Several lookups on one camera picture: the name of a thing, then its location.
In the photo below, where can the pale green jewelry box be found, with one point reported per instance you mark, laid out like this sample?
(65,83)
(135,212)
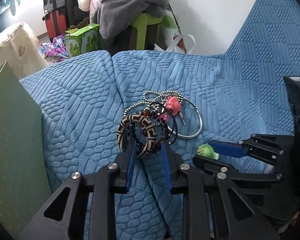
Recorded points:
(24,185)

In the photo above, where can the green cardboard box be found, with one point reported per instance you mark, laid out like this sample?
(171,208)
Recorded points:
(83,40)

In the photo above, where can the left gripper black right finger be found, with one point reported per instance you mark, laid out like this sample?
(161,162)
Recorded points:
(175,170)

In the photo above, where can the white tote bag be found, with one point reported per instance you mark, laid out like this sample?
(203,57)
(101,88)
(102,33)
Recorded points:
(178,45)

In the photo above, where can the patterned black beige bangle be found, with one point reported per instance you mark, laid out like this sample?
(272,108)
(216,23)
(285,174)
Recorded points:
(139,128)

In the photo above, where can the colourful crumpled wrapper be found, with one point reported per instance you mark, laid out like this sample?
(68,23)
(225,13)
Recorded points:
(55,50)

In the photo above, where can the blue textured bed blanket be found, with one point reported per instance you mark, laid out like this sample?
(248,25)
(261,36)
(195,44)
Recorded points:
(191,100)

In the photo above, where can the green plastic stool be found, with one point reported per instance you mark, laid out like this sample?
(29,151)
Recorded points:
(141,34)

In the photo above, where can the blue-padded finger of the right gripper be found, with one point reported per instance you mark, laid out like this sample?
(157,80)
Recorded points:
(251,183)
(228,149)

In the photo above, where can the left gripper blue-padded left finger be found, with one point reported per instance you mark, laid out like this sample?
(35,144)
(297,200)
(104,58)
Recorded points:
(121,170)

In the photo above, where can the cream floral covered table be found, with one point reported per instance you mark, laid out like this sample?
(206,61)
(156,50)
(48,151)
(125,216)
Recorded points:
(19,48)

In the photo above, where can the grey fleece blanket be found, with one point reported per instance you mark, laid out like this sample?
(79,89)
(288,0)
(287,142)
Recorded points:
(114,16)

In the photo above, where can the red suitcase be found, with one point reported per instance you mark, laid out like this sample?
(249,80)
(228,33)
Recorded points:
(56,23)

